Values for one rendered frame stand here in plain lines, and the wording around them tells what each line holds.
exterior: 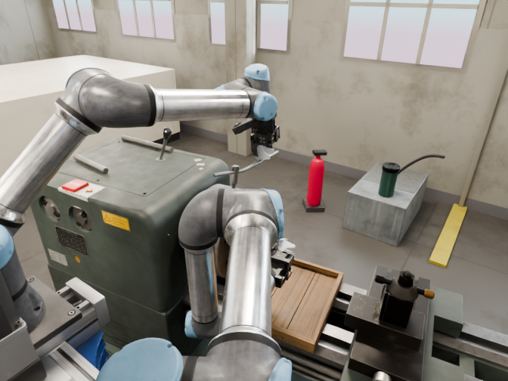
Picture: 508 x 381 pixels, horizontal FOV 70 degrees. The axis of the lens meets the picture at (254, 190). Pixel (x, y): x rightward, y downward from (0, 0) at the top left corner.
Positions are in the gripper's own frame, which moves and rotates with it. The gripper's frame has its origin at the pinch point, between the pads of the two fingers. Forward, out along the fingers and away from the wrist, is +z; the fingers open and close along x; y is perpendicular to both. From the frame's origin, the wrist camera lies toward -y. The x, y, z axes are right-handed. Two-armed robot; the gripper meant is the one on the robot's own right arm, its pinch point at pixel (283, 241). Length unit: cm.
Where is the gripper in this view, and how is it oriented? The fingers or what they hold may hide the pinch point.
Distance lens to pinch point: 126.7
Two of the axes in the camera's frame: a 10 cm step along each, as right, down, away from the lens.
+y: 9.0, 2.2, -3.9
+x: 0.1, -8.8, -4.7
